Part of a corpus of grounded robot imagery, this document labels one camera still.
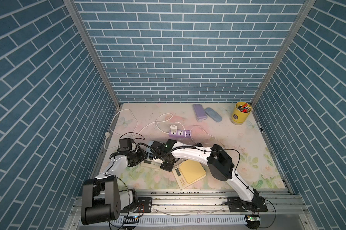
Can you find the yellow electronic kitchen scale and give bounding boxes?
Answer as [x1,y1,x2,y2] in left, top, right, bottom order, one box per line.
[172,160,206,189]

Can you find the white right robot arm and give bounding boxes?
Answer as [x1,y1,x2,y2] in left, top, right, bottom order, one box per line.
[148,140,259,203]

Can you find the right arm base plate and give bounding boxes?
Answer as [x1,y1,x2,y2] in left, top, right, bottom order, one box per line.
[224,196,268,213]

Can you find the floral table mat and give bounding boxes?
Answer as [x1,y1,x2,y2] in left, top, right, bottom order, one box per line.
[101,103,285,191]

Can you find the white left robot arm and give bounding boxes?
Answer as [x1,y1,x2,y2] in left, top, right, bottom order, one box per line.
[81,138,152,226]

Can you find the aluminium mounting rail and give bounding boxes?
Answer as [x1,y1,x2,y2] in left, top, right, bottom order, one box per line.
[69,188,309,216]

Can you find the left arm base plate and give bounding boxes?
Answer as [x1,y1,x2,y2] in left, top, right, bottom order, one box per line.
[124,197,152,213]

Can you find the blue electronic kitchen scale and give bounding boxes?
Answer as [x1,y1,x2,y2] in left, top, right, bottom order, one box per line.
[140,140,163,170]

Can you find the white USB charging cable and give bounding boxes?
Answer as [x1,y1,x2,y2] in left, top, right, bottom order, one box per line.
[132,113,228,150]

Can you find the blue pencil case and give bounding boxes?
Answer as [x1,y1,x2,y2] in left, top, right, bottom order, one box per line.
[205,107,222,123]

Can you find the yellow pen cup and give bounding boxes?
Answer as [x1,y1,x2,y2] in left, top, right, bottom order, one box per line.
[231,102,252,125]

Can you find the white power strip cord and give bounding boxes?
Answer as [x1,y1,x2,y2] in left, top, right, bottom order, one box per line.
[104,108,139,150]

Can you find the purple pencil case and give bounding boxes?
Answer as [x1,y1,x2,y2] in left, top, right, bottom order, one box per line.
[193,104,207,122]

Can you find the purple power strip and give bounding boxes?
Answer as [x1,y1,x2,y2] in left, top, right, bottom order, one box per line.
[169,129,191,139]

